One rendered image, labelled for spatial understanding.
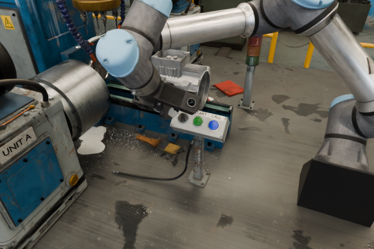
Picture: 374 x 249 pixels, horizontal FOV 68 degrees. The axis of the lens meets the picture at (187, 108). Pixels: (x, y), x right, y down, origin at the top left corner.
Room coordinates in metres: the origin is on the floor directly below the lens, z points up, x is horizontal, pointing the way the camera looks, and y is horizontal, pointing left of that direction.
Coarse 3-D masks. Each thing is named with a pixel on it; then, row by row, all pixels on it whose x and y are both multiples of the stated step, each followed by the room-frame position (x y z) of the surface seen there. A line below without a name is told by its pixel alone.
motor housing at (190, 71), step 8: (192, 64) 1.00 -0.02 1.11; (184, 72) 0.95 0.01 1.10; (192, 72) 0.94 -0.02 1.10; (200, 72) 0.94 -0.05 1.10; (208, 72) 1.01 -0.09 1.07; (168, 80) 0.95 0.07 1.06; (176, 80) 0.94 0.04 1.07; (184, 80) 0.93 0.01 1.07; (192, 80) 0.93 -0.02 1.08; (200, 80) 0.92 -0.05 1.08; (208, 80) 1.03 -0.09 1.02; (192, 88) 0.90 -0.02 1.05; (200, 88) 1.03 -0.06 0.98; (208, 88) 1.03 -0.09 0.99; (200, 96) 1.01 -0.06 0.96; (200, 104) 0.97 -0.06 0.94
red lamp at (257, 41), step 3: (261, 36) 1.17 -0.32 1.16; (249, 39) 1.18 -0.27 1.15; (252, 39) 1.17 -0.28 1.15; (255, 39) 1.16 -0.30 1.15; (258, 39) 1.16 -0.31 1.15; (261, 39) 1.17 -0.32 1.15; (249, 42) 1.18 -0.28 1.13; (252, 42) 1.16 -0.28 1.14; (255, 42) 1.16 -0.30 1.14; (258, 42) 1.16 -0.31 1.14; (261, 42) 1.17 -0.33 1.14; (249, 45) 1.17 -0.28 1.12; (252, 45) 1.16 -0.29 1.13; (255, 45) 1.16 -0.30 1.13; (258, 45) 1.16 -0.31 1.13
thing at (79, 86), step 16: (64, 64) 0.87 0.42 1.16; (80, 64) 0.88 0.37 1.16; (32, 80) 0.78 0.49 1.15; (48, 80) 0.76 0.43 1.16; (64, 80) 0.78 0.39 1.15; (80, 80) 0.81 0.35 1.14; (96, 80) 0.85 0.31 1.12; (64, 96) 0.73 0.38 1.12; (80, 96) 0.76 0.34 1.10; (96, 96) 0.81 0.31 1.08; (64, 112) 0.70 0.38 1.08; (80, 112) 0.73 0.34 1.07; (96, 112) 0.79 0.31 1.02; (80, 128) 0.72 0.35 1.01
